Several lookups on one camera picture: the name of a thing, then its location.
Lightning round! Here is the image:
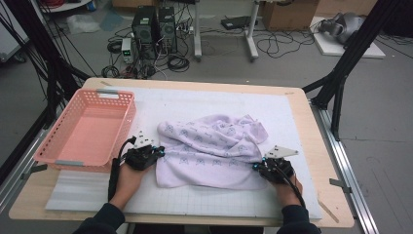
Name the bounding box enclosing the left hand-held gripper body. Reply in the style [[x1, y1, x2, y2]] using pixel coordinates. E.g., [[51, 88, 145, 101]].
[[125, 130, 158, 172]]

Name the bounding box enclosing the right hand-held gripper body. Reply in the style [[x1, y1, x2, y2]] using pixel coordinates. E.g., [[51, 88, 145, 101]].
[[259, 144, 300, 184]]

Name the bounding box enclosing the lilac patterned towel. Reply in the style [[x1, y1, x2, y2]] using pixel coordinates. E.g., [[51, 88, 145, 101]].
[[155, 113, 271, 191]]

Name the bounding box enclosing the pink plastic basket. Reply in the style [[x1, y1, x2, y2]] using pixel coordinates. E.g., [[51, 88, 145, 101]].
[[33, 88, 137, 174]]

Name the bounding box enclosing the person's right hand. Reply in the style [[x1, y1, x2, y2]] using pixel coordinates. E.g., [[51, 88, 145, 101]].
[[272, 174, 305, 209]]

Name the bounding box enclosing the person's left hand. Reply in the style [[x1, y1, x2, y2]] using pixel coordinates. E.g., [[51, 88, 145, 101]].
[[109, 162, 154, 211]]

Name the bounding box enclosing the thin wooden stick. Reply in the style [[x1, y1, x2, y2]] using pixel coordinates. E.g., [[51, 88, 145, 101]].
[[317, 198, 340, 224]]

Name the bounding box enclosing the white grid foam mat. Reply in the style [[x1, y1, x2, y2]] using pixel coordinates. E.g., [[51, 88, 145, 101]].
[[45, 86, 323, 220]]

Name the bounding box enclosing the white bench power supply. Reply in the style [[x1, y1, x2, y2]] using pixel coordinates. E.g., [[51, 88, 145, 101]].
[[121, 37, 134, 64]]

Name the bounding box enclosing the black computer tower green label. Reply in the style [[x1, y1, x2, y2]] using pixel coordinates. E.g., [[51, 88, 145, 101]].
[[131, 5, 160, 59]]

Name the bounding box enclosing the white power strip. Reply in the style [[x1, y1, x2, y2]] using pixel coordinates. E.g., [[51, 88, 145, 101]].
[[176, 24, 195, 35]]

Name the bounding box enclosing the white floor board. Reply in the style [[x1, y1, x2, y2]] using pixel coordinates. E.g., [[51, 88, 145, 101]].
[[313, 16, 387, 59]]

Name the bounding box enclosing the teal sheet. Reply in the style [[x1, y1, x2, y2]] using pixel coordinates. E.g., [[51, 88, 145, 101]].
[[98, 9, 126, 32]]

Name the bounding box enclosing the black flat box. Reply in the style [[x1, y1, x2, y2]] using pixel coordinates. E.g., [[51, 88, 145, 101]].
[[220, 16, 259, 30]]

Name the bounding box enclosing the clear plastic bag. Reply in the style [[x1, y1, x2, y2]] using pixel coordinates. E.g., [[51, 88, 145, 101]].
[[66, 14, 101, 35]]

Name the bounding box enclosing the cardboard box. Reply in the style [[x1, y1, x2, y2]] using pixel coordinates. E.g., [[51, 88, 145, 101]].
[[316, 0, 379, 18], [262, 0, 320, 32], [111, 0, 160, 9]]

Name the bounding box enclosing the grey rounded machine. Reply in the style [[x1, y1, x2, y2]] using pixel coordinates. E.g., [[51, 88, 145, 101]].
[[319, 12, 366, 45]]

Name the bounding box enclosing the white round table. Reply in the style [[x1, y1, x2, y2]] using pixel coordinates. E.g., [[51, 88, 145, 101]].
[[38, 0, 94, 14]]

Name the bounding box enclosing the white cabinet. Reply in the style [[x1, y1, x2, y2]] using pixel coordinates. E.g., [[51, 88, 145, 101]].
[[0, 6, 30, 62]]

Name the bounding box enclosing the right hand-held gripper black cable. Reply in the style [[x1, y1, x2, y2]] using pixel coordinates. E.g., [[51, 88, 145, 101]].
[[276, 165, 308, 209]]

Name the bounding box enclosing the hand-held gripper black cable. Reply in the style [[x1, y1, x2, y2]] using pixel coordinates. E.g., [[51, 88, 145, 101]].
[[107, 136, 137, 203], [276, 165, 308, 209]]

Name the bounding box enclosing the left hand-held gripper black cable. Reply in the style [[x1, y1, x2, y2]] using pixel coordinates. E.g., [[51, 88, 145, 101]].
[[107, 136, 137, 203]]

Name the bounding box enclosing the grey metal bracket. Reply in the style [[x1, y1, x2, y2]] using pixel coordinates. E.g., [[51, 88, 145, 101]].
[[329, 177, 354, 194], [20, 164, 49, 180]]

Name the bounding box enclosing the aluminium rail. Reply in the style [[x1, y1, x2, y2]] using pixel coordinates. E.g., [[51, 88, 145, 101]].
[[0, 128, 47, 213], [310, 103, 381, 234]]

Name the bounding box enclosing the coiled black cable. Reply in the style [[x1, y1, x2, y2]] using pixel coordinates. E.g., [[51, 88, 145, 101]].
[[100, 64, 121, 79], [167, 53, 191, 73]]

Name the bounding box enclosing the tangled black floor cable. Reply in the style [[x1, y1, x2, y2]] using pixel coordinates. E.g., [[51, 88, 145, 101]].
[[256, 28, 316, 59]]

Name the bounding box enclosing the white desk frame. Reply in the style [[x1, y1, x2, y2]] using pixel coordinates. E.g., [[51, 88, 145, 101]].
[[193, 0, 261, 62]]

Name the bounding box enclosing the black metal frame stand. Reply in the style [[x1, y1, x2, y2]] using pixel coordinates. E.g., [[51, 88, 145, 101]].
[[301, 0, 413, 142], [0, 0, 92, 186]]

